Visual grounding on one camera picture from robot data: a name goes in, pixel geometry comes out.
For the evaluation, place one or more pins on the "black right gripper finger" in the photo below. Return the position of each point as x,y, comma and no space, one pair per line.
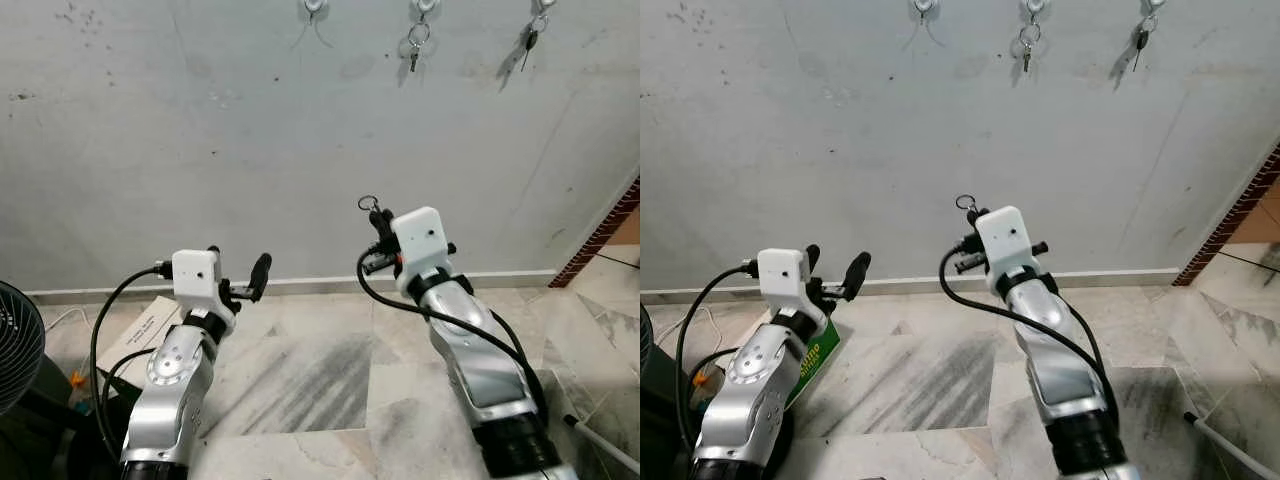
391,228
378,230
984,228
972,230

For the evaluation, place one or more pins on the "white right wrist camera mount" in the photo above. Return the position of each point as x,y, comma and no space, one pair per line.
420,240
1005,240

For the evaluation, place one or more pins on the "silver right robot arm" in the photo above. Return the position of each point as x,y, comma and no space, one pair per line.
480,360
1060,360

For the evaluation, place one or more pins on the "white and green cardboard box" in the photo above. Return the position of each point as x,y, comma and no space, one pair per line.
140,330
815,360

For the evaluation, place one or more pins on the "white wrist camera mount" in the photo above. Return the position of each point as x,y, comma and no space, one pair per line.
1005,240
420,240
195,275
782,275

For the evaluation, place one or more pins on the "brown brick tile trim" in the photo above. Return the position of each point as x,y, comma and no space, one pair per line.
1230,215
600,232

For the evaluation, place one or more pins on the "white skirting board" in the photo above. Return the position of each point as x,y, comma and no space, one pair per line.
300,281
900,280

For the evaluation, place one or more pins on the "white table leg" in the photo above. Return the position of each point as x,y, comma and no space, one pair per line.
1230,445
600,442

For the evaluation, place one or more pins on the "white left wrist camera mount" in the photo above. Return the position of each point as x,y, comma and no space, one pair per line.
195,275
782,275

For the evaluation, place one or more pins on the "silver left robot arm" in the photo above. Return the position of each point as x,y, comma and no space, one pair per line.
750,400
170,400

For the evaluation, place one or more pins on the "small orange object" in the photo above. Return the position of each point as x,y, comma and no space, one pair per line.
75,380
710,378

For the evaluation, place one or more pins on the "black floor fan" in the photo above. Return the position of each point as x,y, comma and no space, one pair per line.
15,350
645,350

